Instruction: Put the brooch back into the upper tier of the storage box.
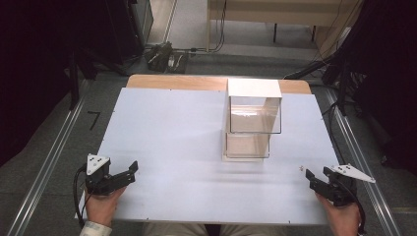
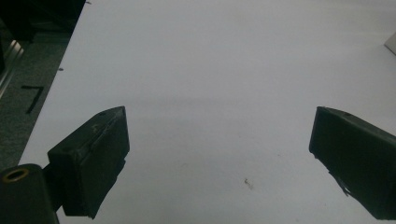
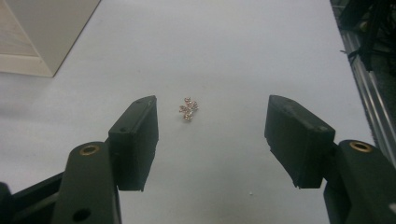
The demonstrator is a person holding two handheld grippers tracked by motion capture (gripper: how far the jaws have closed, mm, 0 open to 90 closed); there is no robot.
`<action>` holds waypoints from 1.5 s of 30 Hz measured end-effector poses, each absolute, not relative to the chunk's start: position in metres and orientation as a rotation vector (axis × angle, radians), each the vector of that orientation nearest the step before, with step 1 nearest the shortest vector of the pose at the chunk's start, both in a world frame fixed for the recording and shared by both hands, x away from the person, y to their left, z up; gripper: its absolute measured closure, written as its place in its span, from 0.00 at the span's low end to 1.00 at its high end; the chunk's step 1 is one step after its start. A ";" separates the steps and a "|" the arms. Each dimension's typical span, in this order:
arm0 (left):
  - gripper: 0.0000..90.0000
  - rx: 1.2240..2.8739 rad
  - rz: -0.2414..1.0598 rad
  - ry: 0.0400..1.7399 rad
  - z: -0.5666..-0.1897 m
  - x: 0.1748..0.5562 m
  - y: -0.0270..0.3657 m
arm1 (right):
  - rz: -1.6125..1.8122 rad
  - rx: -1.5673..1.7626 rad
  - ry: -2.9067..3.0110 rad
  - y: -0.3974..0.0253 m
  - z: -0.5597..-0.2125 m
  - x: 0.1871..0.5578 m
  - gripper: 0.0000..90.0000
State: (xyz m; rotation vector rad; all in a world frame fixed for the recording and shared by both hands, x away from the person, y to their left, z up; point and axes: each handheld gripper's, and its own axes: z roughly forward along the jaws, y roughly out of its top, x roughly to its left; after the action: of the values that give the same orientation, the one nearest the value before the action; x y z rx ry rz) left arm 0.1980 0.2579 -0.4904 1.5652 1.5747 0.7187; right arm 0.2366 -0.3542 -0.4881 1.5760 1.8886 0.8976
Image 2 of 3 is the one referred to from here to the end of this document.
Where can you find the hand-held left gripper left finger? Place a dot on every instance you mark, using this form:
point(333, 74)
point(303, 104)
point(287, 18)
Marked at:
point(90, 161)

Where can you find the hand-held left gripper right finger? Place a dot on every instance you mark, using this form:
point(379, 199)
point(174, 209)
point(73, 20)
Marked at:
point(358, 161)

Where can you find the pale flat object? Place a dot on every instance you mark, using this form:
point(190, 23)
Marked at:
point(391, 43)

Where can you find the dark equipment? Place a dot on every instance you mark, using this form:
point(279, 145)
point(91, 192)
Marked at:
point(37, 14)

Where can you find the metal stand rail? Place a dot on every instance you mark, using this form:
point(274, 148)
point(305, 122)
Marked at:
point(9, 63)

